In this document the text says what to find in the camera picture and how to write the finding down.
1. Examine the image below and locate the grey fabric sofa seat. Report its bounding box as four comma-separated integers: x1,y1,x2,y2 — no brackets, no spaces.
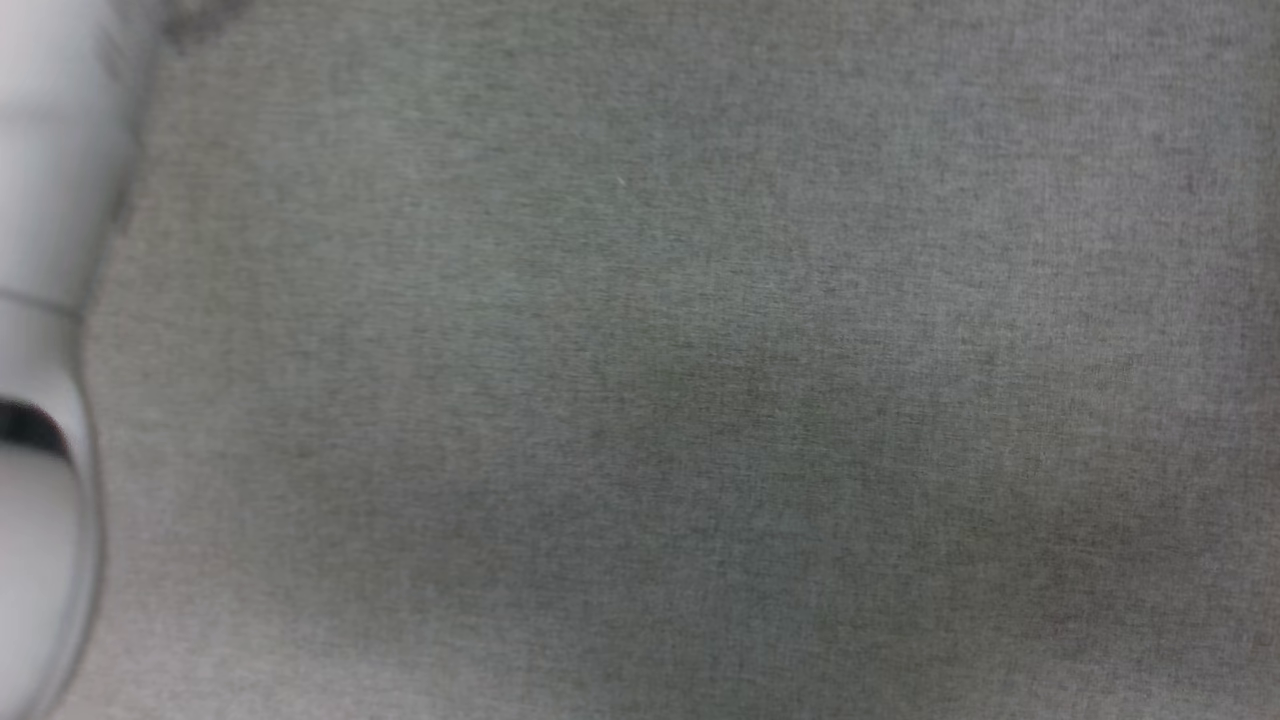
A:
45,0,1280,720

